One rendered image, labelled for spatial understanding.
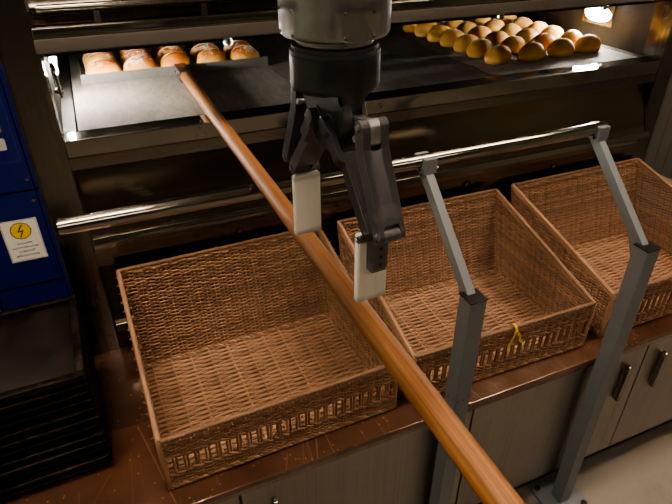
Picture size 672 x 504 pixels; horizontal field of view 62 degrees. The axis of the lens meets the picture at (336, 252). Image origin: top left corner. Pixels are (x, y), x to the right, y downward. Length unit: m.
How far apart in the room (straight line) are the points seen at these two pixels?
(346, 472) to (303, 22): 1.15
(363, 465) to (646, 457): 1.18
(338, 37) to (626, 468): 1.99
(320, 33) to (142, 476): 1.10
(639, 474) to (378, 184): 1.92
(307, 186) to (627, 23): 1.82
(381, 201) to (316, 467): 0.98
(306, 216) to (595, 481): 1.73
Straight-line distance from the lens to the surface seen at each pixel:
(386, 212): 0.45
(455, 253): 1.18
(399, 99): 1.58
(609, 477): 2.21
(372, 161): 0.44
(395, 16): 1.35
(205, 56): 1.85
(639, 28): 2.26
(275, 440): 1.32
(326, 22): 0.44
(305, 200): 0.60
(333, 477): 1.42
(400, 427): 1.39
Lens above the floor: 1.64
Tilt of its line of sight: 33 degrees down
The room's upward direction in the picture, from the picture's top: straight up
